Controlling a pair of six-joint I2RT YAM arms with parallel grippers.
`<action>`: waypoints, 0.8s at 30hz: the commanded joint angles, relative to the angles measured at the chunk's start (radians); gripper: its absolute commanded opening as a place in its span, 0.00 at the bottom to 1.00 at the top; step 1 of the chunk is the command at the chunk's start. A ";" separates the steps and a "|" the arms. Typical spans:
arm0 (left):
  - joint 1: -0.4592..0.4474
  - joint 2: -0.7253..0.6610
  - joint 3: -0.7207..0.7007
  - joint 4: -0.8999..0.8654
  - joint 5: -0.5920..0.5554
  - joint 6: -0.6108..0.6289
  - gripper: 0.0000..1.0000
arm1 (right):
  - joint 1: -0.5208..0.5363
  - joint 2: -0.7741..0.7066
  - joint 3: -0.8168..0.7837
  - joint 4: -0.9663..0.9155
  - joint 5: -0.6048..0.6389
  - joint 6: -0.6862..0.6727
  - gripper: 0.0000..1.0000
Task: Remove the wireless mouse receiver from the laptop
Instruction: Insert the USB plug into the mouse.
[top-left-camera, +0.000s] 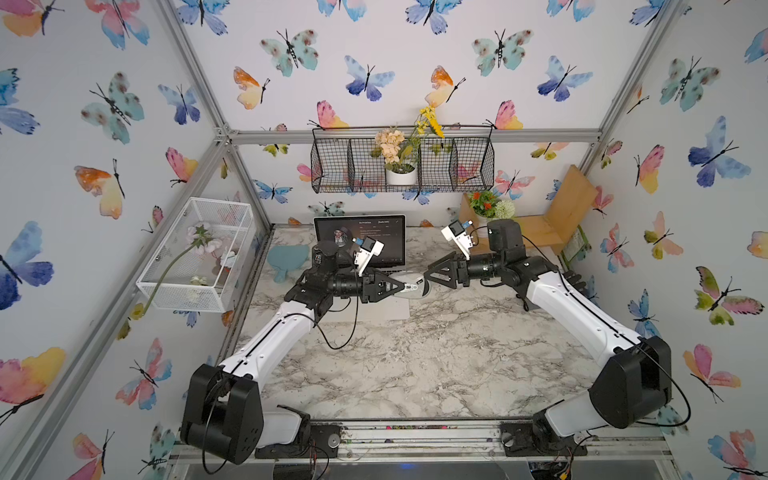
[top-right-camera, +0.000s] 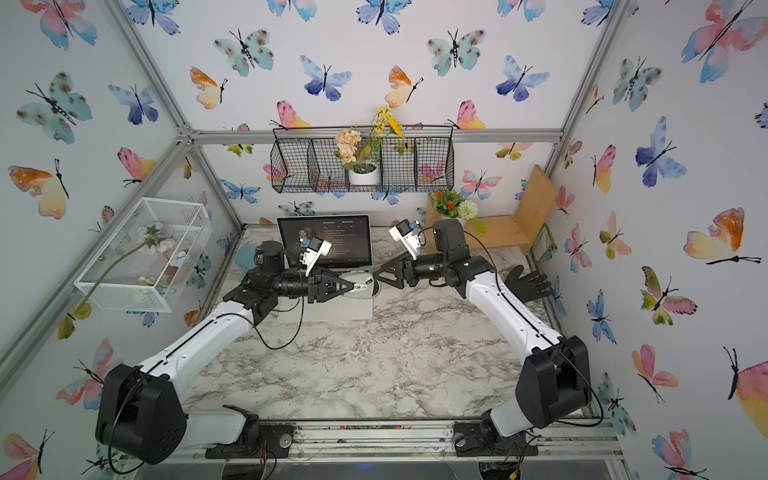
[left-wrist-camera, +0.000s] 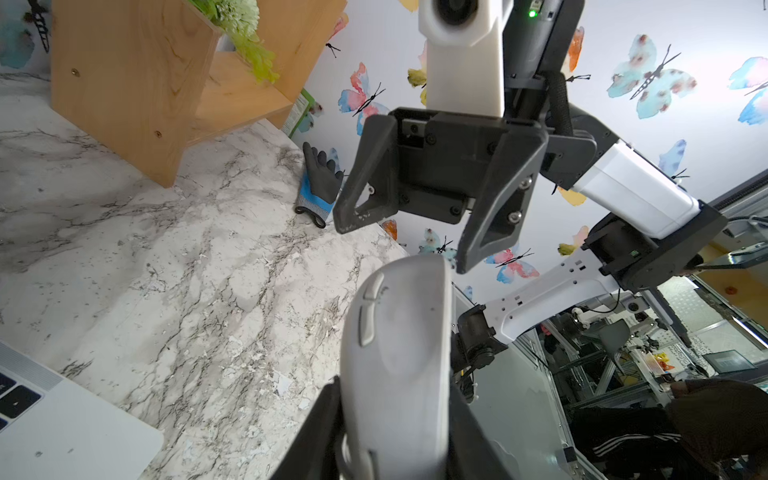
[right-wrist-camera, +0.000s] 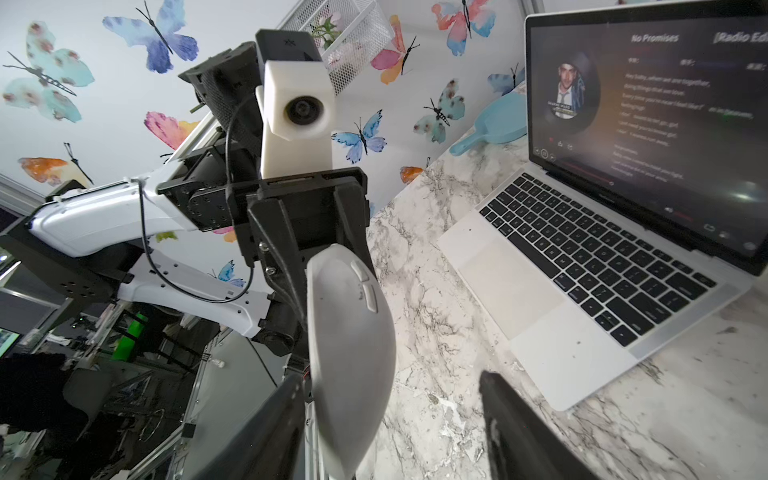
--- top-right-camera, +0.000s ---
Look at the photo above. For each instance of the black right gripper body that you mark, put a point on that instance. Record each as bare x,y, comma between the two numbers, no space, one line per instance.
428,268

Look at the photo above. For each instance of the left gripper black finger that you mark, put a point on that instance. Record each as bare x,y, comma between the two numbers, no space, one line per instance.
326,294
332,277

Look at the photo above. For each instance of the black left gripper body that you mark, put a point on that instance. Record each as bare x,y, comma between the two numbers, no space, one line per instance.
294,286

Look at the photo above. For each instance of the grey wireless mouse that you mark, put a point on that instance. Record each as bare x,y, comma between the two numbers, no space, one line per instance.
364,285

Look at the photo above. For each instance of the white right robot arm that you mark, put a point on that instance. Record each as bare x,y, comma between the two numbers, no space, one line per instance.
554,380

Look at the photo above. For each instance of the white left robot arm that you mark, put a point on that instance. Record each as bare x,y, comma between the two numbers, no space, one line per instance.
141,414

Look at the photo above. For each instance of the silver laptop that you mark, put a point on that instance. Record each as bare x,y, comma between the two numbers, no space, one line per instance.
351,251

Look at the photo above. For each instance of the light blue hand mirror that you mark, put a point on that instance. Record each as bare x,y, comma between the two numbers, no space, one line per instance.
244,259

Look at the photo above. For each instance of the green artificial plant with flowers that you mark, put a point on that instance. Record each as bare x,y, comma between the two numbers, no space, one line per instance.
449,204

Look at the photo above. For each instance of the black and blue work glove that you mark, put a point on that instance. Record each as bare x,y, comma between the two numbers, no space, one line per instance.
528,287

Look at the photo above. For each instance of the white pot with beige flowers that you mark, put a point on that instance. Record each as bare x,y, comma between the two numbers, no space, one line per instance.
360,156

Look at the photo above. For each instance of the green and white leaflet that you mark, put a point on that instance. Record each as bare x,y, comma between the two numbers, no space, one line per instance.
543,246

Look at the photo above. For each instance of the wooden desktop shelf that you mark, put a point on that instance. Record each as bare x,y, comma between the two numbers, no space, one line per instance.
521,228

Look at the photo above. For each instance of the yellow artificial flower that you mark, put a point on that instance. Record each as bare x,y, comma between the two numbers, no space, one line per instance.
384,123

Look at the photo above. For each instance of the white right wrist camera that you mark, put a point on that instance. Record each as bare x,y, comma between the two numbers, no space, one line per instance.
408,233

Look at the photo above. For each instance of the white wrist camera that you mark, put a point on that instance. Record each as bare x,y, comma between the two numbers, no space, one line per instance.
313,248
408,233

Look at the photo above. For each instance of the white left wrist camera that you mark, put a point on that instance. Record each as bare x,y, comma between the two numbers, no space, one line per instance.
313,248

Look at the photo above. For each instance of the black wire wall basket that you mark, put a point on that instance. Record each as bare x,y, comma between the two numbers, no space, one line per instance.
303,160

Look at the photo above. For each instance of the white mesh wall box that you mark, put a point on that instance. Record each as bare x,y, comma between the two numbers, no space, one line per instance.
148,259

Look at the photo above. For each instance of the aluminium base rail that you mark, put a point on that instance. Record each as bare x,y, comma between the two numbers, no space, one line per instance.
378,441

